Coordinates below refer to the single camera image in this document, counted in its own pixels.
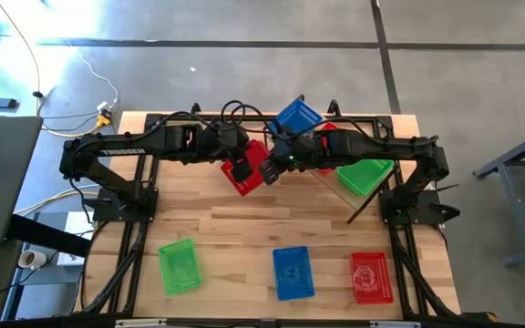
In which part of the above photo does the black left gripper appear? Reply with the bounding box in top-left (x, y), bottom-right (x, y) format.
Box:
top-left (200, 121), bottom-right (255, 183)

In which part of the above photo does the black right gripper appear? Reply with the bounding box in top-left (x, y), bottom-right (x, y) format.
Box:
top-left (259, 131), bottom-right (319, 186)

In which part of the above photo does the red plastic basket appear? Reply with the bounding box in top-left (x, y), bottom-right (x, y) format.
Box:
top-left (349, 251), bottom-right (395, 305)
top-left (317, 121), bottom-right (341, 177)
top-left (220, 138), bottom-right (273, 198)

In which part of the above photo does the wooden shelf with black legs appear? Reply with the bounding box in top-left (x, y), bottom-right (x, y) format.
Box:
top-left (269, 94), bottom-right (403, 225)

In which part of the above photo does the blue plastic basket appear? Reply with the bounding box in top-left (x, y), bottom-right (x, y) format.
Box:
top-left (272, 245), bottom-right (316, 302)
top-left (269, 98), bottom-right (324, 138)

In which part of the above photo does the green plastic basket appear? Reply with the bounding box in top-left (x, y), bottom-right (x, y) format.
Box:
top-left (335, 159), bottom-right (396, 198)
top-left (158, 237), bottom-right (203, 297)

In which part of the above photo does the white box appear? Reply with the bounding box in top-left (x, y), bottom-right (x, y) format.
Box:
top-left (56, 210), bottom-right (96, 268)

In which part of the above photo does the black angled beam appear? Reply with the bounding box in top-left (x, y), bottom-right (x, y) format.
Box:
top-left (5, 213), bottom-right (93, 259)

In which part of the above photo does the white paper cup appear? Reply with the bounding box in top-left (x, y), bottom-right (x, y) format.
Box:
top-left (17, 249), bottom-right (47, 271)

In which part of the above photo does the grey flat monitor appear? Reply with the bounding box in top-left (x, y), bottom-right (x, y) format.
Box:
top-left (0, 116), bottom-right (45, 248)

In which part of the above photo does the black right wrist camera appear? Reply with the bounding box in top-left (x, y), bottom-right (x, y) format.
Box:
top-left (272, 131), bottom-right (304, 154)

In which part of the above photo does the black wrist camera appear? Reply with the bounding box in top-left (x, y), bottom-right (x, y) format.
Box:
top-left (272, 131), bottom-right (304, 154)
top-left (207, 118), bottom-right (239, 138)

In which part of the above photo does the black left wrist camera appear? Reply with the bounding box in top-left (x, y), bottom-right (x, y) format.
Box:
top-left (207, 118), bottom-right (239, 138)

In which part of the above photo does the black aluminium table frame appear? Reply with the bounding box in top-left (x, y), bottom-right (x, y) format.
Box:
top-left (77, 102), bottom-right (464, 328)

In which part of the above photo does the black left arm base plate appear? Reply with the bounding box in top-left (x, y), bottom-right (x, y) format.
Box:
top-left (92, 186), bottom-right (160, 223)

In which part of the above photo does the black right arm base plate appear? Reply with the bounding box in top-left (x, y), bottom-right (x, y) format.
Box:
top-left (379, 189), bottom-right (446, 227)

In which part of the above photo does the yellow power cable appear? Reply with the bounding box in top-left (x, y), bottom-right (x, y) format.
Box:
top-left (41, 122), bottom-right (102, 138)

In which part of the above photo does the white cable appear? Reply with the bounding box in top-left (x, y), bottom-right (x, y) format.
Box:
top-left (64, 38), bottom-right (120, 108)

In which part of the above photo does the grey metal desk frame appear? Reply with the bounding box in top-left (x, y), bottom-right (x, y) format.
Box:
top-left (471, 123), bottom-right (525, 268)

